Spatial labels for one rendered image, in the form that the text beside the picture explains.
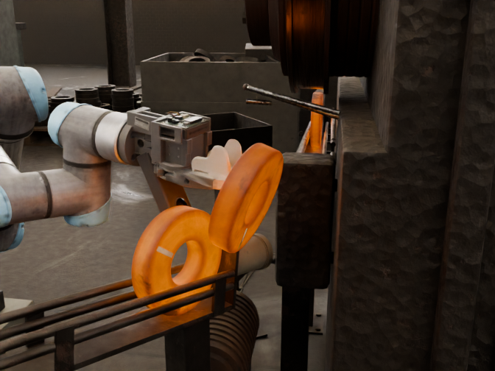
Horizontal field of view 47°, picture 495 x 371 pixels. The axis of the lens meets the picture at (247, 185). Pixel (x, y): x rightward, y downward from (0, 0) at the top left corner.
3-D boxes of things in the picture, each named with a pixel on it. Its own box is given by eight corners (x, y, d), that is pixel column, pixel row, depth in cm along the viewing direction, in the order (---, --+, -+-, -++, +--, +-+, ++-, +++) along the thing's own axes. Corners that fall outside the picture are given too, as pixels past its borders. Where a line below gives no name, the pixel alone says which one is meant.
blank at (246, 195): (294, 152, 83) (274, 142, 84) (263, 151, 68) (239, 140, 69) (253, 245, 86) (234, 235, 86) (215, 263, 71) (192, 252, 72)
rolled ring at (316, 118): (314, 101, 203) (323, 101, 202) (311, 151, 200) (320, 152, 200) (312, 85, 185) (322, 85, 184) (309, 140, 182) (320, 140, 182)
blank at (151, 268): (197, 326, 84) (180, 319, 85) (236, 230, 87) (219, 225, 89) (130, 303, 71) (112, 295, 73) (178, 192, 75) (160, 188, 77)
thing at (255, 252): (272, 273, 92) (275, 238, 91) (233, 286, 85) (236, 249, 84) (245, 262, 96) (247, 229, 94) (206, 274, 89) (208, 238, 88)
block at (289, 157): (333, 273, 109) (339, 152, 102) (333, 292, 101) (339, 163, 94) (278, 269, 110) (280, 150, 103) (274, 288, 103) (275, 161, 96)
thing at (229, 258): (235, 308, 86) (240, 241, 83) (232, 309, 85) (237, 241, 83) (202, 292, 90) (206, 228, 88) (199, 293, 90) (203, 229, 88)
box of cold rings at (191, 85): (297, 148, 450) (300, 46, 427) (298, 177, 371) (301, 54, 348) (170, 146, 458) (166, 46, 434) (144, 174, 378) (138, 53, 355)
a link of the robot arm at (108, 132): (96, 165, 85) (132, 152, 92) (118, 171, 83) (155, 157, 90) (93, 117, 82) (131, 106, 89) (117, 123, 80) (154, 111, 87)
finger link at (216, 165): (245, 156, 71) (186, 141, 75) (243, 199, 74) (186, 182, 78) (258, 149, 74) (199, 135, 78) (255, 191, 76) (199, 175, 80)
